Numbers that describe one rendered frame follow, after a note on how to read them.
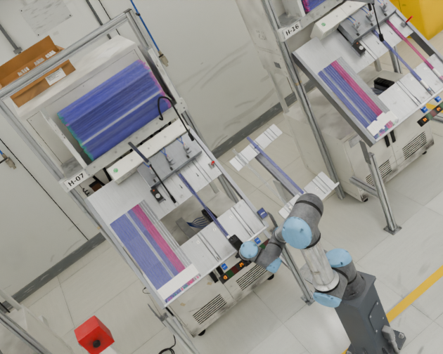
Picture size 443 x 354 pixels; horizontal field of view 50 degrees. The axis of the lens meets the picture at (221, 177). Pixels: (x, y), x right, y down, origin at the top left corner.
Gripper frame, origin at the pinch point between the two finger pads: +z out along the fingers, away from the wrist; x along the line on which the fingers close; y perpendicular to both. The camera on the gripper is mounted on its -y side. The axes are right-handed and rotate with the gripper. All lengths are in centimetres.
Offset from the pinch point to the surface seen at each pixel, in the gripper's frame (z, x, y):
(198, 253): 3.0, -17.5, -13.6
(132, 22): -43, 23, -118
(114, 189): 3, -32, -69
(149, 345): 93, -77, 6
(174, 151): -3, 5, -64
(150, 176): -3, -13, -61
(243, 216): 3.0, 13.4, -14.6
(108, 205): 3, -40, -63
